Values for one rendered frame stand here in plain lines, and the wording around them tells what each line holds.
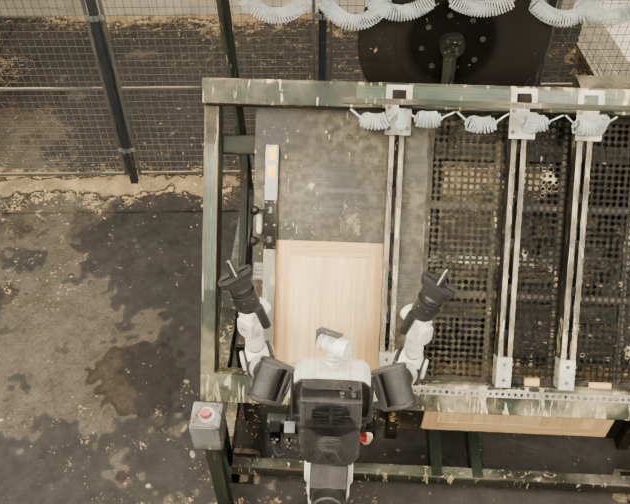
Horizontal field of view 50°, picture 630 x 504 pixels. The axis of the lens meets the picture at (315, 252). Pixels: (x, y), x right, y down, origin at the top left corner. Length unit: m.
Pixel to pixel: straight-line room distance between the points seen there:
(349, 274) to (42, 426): 2.03
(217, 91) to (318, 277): 0.84
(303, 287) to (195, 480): 1.33
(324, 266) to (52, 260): 2.51
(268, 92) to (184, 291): 2.03
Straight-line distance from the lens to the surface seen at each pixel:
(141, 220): 4.98
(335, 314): 2.83
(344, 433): 2.28
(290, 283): 2.82
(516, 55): 3.15
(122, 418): 3.97
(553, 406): 3.02
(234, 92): 2.74
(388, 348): 2.85
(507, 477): 3.59
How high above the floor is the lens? 3.29
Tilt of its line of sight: 46 degrees down
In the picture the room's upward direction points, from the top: straight up
